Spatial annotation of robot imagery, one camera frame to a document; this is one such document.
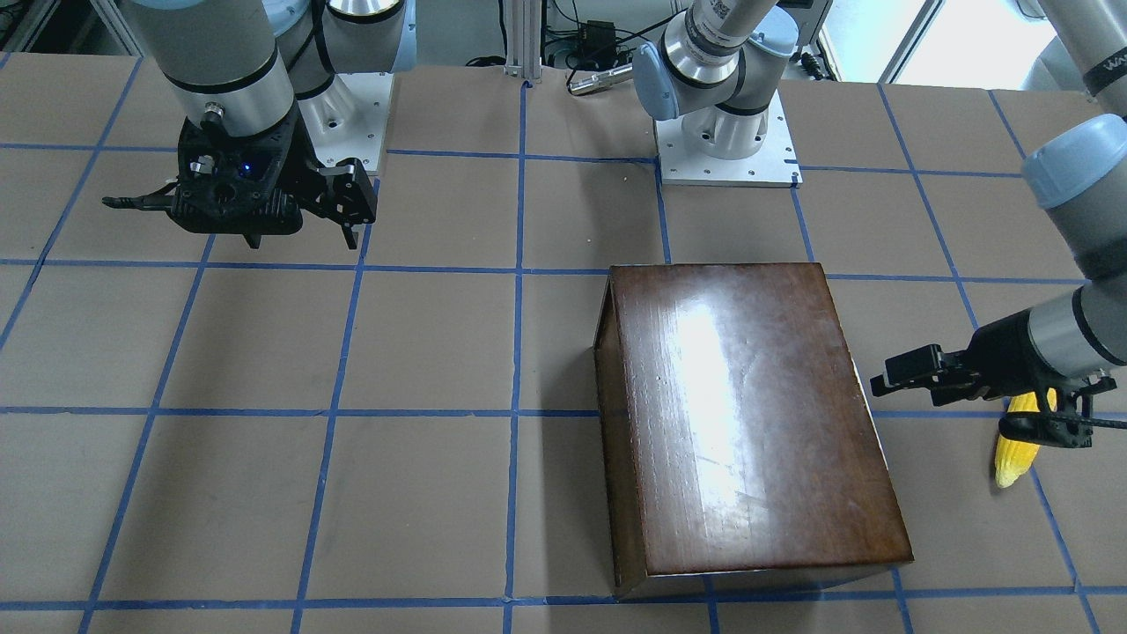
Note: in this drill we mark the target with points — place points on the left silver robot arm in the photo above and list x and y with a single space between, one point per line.
912 202

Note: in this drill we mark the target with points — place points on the yellow corn cob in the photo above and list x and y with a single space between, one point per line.
1014 458

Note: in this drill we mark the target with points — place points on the silver cylindrical tool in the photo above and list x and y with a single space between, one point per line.
600 81

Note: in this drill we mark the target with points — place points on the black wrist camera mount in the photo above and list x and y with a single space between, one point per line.
224 185

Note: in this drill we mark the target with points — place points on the black power adapter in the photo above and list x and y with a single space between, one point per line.
596 37

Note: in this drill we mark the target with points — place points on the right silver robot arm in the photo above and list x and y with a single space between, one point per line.
262 85

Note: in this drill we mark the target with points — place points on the aluminium frame post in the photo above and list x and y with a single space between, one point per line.
523 35

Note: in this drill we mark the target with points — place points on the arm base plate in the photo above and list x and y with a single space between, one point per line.
349 119
715 148

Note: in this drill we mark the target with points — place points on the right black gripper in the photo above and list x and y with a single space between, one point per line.
310 173

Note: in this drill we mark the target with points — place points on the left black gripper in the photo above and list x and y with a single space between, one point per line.
1001 346

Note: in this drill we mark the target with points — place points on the dark wooden drawer cabinet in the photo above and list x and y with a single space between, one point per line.
739 447

